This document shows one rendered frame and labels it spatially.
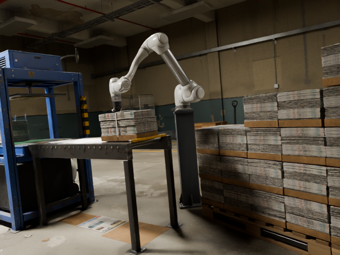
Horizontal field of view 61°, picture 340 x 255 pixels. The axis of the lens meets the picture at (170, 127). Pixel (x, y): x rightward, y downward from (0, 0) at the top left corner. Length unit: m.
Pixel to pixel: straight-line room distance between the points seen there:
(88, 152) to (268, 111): 1.40
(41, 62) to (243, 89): 7.05
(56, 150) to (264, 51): 7.58
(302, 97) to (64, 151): 1.91
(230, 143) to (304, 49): 6.94
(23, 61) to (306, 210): 2.88
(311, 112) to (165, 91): 9.24
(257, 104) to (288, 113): 0.25
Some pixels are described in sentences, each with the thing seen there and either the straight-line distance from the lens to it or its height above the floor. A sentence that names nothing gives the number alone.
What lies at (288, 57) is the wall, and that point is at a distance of 9.12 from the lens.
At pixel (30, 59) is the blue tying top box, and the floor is 1.67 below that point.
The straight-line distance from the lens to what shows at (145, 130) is 2.27.
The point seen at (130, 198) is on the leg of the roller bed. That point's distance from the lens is 2.15.
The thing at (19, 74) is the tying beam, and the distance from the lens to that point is 3.20.
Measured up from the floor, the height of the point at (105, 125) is 0.93.
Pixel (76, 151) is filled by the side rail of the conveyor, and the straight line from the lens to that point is 2.52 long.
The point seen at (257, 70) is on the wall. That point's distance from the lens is 9.32.
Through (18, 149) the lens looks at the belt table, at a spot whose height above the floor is 0.77.
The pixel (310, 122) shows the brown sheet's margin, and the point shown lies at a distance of 1.92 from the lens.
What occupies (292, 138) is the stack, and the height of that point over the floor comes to 0.76.
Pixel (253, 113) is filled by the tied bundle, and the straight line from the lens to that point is 2.15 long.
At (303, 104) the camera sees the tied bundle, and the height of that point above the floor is 0.97.
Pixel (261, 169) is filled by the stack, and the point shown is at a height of 0.53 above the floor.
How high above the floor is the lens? 1.00
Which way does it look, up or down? 3 degrees down
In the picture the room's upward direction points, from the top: 5 degrees counter-clockwise
